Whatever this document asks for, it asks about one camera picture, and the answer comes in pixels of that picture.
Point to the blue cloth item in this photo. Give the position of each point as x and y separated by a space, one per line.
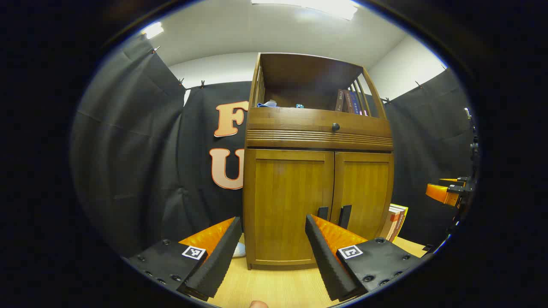
267 104

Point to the wooden cabinet drawer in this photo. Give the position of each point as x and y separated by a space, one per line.
291 122

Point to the blue book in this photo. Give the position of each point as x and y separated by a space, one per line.
355 103

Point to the large ceiling light panel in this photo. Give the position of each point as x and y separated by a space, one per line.
317 6

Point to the wooden double-door shoe cabinet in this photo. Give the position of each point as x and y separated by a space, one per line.
299 72

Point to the wooden cabinet door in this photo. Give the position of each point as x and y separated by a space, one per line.
364 188
282 196

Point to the orange and white books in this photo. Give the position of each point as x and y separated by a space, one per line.
396 222

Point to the small ceiling light panel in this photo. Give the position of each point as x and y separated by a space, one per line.
153 30

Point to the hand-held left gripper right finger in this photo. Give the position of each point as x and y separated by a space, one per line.
325 261

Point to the dark red book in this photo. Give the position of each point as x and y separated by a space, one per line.
347 102

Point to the brown book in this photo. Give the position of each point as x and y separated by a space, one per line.
339 100

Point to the black backdrop cloth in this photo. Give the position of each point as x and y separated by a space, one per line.
141 149

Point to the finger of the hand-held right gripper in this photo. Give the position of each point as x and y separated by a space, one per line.
441 193

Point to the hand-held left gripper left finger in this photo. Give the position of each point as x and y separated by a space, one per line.
218 261

